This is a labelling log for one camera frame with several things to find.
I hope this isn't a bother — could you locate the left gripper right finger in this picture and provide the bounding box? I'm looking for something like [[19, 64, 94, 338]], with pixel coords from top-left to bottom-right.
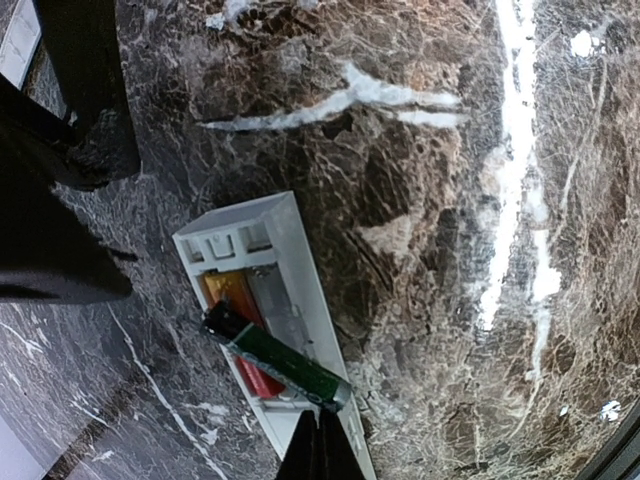
[[319, 410, 365, 480]]

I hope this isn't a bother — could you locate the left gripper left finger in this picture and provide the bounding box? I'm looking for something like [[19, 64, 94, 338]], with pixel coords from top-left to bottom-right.
[[275, 410, 321, 480]]

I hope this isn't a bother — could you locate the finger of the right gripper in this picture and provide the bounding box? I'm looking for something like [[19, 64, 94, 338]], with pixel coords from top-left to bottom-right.
[[34, 1, 141, 189], [1, 78, 132, 304]]

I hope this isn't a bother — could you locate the white battery cover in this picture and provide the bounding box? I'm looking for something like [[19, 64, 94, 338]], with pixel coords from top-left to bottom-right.
[[1, 0, 41, 89]]

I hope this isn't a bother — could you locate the green battery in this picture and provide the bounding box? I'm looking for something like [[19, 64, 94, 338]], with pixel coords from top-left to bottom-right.
[[199, 299, 354, 414]]

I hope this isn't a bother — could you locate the red battery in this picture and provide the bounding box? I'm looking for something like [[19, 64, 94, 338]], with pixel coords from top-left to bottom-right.
[[203, 271, 286, 399]]

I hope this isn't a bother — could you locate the white remote control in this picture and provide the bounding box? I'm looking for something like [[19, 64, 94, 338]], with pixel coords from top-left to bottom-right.
[[173, 191, 377, 479]]

